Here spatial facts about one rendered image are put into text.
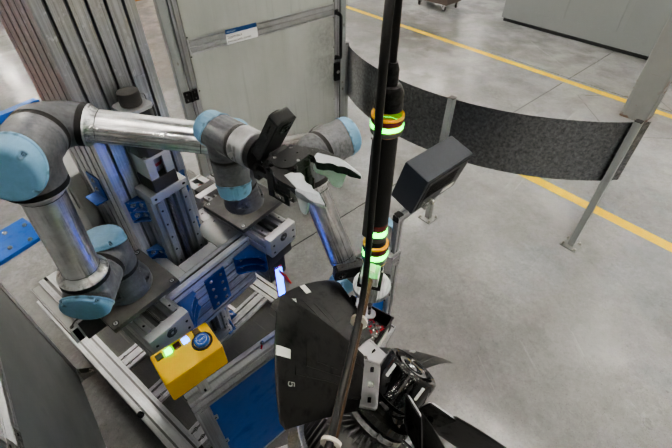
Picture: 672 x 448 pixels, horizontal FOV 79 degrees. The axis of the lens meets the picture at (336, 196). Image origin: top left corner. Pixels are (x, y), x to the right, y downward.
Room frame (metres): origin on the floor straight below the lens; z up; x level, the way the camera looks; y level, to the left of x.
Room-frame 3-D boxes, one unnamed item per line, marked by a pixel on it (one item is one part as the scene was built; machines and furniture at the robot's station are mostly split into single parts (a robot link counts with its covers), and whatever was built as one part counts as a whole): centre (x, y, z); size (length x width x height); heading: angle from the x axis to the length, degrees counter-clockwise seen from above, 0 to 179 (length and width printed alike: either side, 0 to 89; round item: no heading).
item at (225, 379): (0.80, 0.09, 0.82); 0.90 x 0.04 x 0.08; 131
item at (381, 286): (0.45, -0.06, 1.50); 0.09 x 0.07 x 0.10; 166
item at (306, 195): (0.50, 0.05, 1.64); 0.09 x 0.03 x 0.06; 29
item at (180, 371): (0.54, 0.39, 1.02); 0.16 x 0.10 x 0.11; 131
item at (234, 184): (0.71, 0.23, 1.54); 0.11 x 0.08 x 0.11; 7
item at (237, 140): (0.65, 0.17, 1.64); 0.08 x 0.05 x 0.08; 141
